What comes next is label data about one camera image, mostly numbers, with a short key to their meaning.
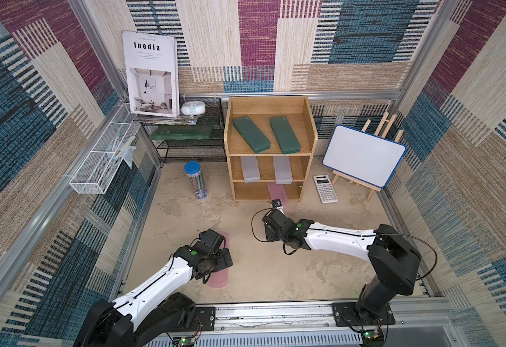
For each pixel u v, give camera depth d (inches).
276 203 31.0
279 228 26.1
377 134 36.1
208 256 27.0
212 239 25.9
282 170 35.9
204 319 28.8
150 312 18.7
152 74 30.6
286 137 32.8
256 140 32.7
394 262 17.8
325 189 41.7
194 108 34.5
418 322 29.0
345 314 28.8
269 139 32.7
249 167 35.9
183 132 37.2
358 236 19.8
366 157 36.2
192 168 35.3
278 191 40.2
